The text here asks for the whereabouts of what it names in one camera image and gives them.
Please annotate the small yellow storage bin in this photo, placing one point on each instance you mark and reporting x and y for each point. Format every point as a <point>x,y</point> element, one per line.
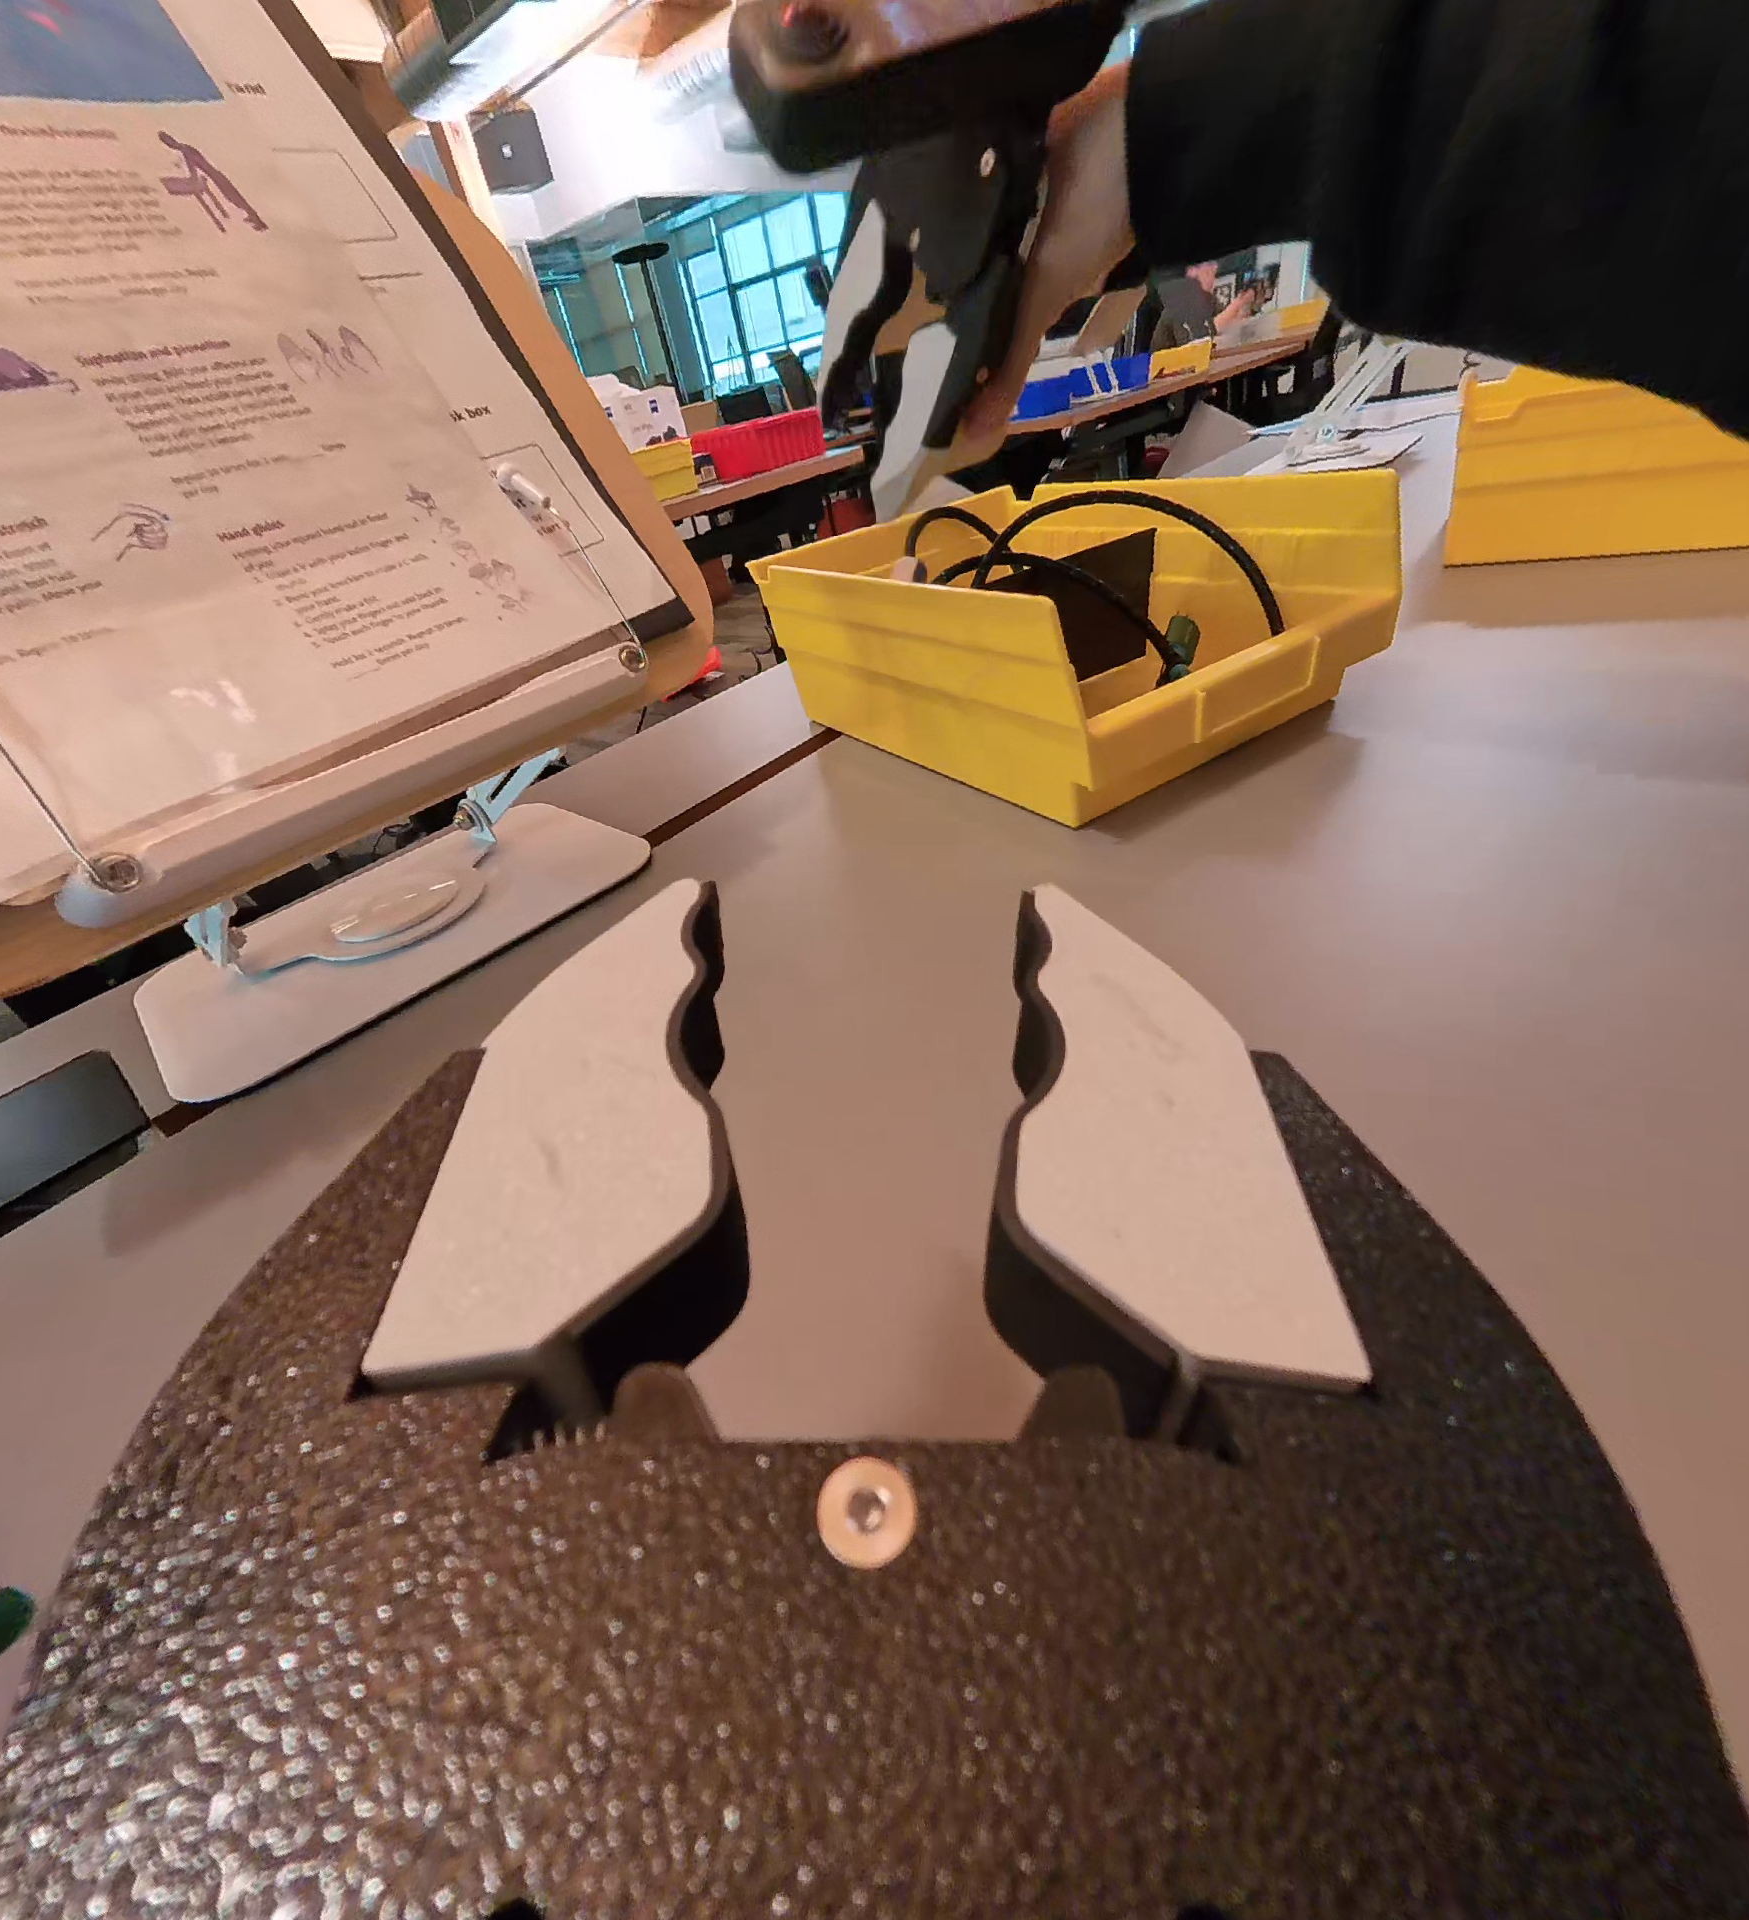
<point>668,469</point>

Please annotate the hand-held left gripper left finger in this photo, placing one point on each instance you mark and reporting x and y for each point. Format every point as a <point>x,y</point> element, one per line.
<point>575,1140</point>

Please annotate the wooden document stand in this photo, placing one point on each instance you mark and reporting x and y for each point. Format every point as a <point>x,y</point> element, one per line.
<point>409,901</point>

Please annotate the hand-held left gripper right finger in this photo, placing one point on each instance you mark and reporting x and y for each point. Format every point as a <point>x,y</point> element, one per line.
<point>1173,1170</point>

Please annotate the person's right hand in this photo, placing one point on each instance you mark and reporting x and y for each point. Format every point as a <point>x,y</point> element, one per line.
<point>1099,210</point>

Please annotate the red storage bin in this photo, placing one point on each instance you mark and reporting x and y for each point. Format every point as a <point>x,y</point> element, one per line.
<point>758,447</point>

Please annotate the printed instruction sheet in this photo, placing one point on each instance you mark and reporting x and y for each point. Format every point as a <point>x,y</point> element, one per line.
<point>215,496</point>

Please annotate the blue storage bin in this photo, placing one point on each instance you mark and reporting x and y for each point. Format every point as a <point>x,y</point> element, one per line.
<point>1076,390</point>

